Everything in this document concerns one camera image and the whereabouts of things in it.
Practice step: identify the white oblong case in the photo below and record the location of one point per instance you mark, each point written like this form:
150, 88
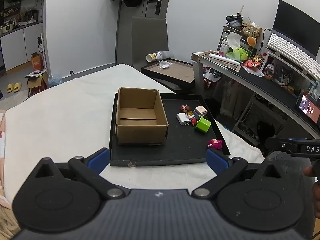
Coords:
225, 58

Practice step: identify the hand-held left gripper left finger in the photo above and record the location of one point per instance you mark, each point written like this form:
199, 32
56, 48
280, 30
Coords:
100, 158

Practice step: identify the brown cardboard box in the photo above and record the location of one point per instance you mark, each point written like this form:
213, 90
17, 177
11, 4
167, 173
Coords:
140, 132

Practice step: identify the grey flat panel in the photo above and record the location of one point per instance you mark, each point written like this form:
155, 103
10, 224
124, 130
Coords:
150, 37

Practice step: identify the pink bear toy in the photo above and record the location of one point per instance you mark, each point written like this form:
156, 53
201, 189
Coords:
215, 143

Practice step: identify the white face mask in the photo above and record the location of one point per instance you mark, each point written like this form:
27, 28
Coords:
163, 65

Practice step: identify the yellow-white snack can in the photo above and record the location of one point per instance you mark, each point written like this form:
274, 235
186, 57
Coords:
155, 56

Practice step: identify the white flat charger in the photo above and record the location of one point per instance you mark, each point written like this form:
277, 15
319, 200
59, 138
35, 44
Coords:
182, 118

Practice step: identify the red plastic basket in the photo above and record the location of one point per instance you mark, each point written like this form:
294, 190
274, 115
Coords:
211, 78

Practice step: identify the pink printed bedsheet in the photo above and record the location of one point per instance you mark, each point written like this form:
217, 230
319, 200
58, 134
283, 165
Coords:
2, 130

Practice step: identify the black tray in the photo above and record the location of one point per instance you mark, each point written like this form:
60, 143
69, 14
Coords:
185, 150

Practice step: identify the yellow slipper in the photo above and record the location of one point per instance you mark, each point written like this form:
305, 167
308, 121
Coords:
10, 88
17, 87

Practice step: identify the green cube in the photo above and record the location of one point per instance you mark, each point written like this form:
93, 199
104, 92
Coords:
203, 125

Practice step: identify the white metal rack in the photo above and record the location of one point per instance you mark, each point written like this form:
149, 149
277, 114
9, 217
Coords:
246, 115

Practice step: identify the green plastic bag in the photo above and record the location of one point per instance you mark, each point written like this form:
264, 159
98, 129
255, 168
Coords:
237, 53

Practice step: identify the clear drawer organizer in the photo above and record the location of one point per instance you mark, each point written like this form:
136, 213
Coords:
223, 36

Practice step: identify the black phone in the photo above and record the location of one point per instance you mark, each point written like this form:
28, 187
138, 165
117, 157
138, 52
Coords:
307, 107

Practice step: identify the person's right hand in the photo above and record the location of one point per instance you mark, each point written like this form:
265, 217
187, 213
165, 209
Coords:
317, 197

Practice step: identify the white desk riser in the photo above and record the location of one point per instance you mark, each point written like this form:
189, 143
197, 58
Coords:
277, 55

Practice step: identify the white cube charger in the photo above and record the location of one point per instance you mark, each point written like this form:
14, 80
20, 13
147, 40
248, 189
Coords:
200, 110

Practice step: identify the panda figurine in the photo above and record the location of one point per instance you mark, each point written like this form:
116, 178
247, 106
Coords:
269, 71

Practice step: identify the wicker basket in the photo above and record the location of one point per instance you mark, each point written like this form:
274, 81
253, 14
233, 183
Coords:
251, 28

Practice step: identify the cream tote bags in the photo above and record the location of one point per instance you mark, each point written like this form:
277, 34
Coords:
230, 95

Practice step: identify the pink-hat doll figurine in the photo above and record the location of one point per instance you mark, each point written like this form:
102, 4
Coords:
185, 108

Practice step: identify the white keyboard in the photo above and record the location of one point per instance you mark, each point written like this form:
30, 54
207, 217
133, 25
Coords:
292, 52

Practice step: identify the low brown table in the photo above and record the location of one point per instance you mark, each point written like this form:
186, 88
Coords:
175, 73

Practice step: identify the orange box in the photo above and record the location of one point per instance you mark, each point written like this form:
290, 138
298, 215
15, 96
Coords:
37, 61

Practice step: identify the red packet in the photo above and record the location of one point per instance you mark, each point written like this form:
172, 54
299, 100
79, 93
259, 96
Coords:
252, 62

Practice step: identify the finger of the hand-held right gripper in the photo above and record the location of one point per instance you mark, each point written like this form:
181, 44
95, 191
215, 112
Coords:
275, 143

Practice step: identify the orange plush toy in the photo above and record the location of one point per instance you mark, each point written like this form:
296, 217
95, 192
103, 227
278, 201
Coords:
251, 40

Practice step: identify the white-framed black desk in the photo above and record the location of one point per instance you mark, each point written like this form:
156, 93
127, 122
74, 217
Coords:
262, 85

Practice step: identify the plastic water bottle pack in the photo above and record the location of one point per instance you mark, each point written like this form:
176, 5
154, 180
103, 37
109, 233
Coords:
53, 80

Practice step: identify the white kitchen cabinet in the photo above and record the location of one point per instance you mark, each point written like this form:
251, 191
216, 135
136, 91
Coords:
15, 47

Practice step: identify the black monitor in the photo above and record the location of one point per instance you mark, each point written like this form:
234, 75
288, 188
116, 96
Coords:
295, 25

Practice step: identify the brown-haired doll figurine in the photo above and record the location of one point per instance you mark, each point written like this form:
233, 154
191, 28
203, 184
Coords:
191, 116

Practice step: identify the open cardboard floor box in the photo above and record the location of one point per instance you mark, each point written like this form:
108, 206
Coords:
37, 80

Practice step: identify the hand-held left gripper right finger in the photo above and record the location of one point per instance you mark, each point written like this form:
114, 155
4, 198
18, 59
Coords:
217, 160

